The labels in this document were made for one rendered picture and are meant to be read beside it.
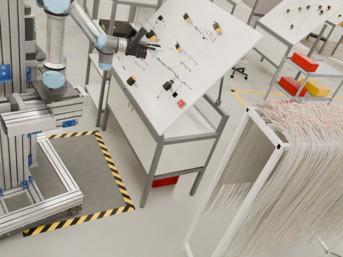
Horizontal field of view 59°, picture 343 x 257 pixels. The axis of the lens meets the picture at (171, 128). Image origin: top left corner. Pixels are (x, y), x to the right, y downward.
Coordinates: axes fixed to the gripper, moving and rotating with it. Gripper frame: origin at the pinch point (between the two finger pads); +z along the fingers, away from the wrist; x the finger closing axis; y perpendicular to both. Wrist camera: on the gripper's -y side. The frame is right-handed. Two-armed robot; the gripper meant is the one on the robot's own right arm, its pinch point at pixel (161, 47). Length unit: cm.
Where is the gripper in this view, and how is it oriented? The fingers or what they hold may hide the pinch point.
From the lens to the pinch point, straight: 178.8
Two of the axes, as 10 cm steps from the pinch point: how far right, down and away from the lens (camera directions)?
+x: 2.5, 5.0, -8.3
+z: 9.4, 0.7, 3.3
